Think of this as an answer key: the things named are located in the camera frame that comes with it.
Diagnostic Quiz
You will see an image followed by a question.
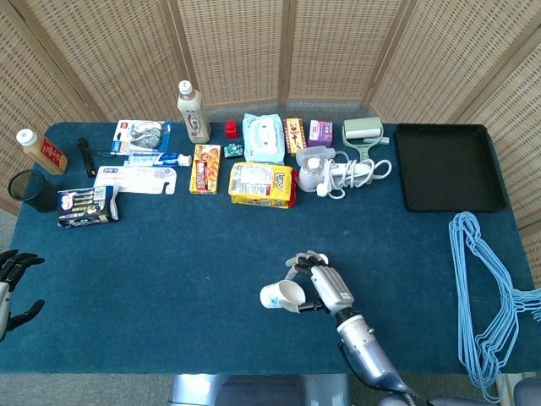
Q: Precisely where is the blue wire hanger stack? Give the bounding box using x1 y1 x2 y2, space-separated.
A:
447 211 541 403

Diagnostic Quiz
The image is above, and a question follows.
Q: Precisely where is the green lint roller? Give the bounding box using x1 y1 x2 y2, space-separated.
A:
342 118 390 164

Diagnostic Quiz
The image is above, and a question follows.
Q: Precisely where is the dark blue snack package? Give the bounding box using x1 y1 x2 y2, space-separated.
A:
57 184 120 228

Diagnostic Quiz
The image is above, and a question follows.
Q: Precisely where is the white toothbrush card pack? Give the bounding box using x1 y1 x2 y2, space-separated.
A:
93 165 178 195

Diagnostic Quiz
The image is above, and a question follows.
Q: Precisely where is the yellow red small carton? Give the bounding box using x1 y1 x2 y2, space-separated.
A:
284 118 308 156

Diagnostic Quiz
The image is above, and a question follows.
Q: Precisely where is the black mesh pen cup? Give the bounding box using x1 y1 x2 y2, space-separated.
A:
7 169 58 213

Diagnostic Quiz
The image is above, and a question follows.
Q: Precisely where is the grey robot torso base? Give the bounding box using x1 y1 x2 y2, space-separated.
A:
168 373 352 406

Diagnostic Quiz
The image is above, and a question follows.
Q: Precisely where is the light blue wet wipes pack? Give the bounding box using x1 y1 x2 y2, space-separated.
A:
242 112 286 165

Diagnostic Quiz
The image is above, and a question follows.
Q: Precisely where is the white hair dryer with cord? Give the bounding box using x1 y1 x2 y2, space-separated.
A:
295 145 377 192

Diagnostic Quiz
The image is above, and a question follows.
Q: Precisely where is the black stick with strap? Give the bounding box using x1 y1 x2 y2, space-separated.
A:
75 137 117 178

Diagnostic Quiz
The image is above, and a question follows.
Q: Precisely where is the yellow food box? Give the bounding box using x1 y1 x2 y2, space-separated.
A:
189 144 222 195

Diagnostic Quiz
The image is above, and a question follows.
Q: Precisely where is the brown bottle red label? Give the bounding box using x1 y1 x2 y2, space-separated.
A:
15 129 68 176

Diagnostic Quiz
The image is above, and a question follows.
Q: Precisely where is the blue white toothpaste tube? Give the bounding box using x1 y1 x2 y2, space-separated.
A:
123 151 193 168

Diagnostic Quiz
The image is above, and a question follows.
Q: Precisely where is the black plastic tray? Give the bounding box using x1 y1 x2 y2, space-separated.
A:
393 123 507 213

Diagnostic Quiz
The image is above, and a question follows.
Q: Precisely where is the yellow Lipo snack bag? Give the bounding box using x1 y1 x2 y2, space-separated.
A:
227 162 298 210

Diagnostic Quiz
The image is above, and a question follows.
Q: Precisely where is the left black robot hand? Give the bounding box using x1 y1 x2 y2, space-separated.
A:
0 249 46 342

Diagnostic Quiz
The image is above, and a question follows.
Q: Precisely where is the blue table cloth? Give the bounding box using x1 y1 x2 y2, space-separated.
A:
0 121 541 376

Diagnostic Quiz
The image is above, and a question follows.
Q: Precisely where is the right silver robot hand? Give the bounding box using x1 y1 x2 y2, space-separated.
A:
285 250 355 316

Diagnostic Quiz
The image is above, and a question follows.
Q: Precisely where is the hooks blister pack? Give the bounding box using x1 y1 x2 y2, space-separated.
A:
110 119 173 156

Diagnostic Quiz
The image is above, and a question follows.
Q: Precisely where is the milk tea bottle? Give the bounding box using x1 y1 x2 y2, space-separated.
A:
176 80 212 144

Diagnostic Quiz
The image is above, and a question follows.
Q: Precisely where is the woven rattan folding screen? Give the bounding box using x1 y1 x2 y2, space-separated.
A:
0 0 541 263

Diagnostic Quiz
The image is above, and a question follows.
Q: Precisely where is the white paper cup blue print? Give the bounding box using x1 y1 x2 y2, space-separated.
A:
259 278 306 313

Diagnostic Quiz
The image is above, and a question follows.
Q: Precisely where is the small purple box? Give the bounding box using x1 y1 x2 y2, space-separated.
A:
308 119 334 148

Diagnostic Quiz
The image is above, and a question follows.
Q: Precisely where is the white power cable with plug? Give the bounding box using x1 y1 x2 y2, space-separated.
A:
315 158 393 200

